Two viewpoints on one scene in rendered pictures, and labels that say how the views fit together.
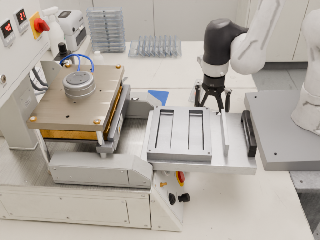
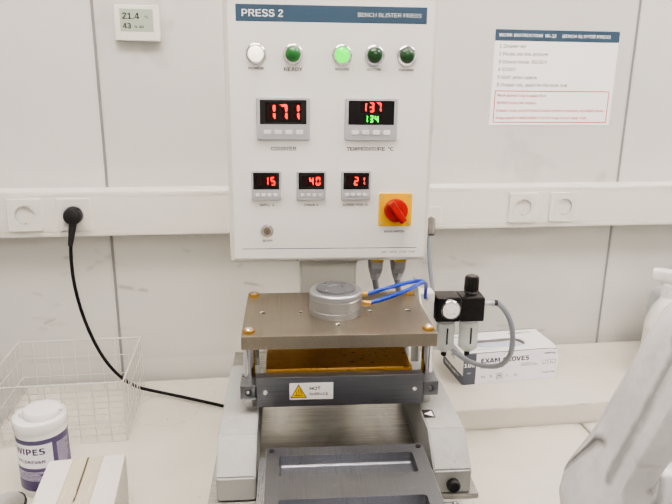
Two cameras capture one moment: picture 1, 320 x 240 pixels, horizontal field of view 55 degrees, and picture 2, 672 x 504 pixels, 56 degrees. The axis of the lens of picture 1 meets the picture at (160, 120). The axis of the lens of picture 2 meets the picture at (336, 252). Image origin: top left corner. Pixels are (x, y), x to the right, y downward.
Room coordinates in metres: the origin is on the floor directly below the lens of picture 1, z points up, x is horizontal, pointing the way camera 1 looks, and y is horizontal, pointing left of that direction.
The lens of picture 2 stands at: (0.51, -0.68, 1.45)
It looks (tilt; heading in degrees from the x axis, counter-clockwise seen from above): 15 degrees down; 79
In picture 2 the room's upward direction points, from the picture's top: 1 degrees clockwise
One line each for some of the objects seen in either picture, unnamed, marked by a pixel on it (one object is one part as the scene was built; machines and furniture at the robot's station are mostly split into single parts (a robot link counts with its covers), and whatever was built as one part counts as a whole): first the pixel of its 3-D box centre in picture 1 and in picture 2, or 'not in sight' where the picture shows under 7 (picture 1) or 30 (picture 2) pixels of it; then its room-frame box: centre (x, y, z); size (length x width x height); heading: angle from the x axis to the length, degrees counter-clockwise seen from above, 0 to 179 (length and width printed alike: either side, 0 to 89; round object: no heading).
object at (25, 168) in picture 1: (81, 141); (332, 409); (0.68, 0.24, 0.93); 0.46 x 0.35 x 0.01; 84
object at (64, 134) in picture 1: (85, 102); (340, 338); (0.68, 0.20, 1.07); 0.22 x 0.17 x 0.10; 174
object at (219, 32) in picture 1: (232, 39); not in sight; (0.93, -0.24, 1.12); 0.18 x 0.10 x 0.13; 82
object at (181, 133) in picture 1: (180, 131); (351, 494); (0.64, -0.06, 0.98); 0.20 x 0.17 x 0.03; 174
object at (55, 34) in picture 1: (55, 33); (665, 322); (1.49, 0.51, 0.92); 0.09 x 0.08 x 0.25; 136
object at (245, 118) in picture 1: (248, 132); not in sight; (0.62, -0.24, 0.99); 0.15 x 0.02 x 0.04; 174
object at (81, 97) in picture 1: (73, 94); (346, 319); (0.70, 0.23, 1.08); 0.31 x 0.24 x 0.13; 174
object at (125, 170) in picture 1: (102, 169); (241, 424); (0.53, 0.15, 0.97); 0.25 x 0.05 x 0.07; 84
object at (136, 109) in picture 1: (124, 104); (432, 421); (0.80, 0.11, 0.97); 0.26 x 0.05 x 0.07; 84
